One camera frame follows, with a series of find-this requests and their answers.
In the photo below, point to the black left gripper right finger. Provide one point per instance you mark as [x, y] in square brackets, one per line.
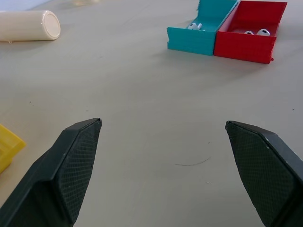
[265, 170]

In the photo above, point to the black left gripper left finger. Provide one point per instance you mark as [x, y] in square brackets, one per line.
[59, 179]

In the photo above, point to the yellow plastic tray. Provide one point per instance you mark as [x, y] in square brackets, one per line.
[7, 146]

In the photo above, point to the red plastic tray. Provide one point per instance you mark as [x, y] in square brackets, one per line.
[246, 46]

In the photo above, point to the teal plastic tray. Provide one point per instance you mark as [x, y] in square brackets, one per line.
[191, 40]

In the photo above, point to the cream cylindrical bottle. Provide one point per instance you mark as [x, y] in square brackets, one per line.
[26, 26]

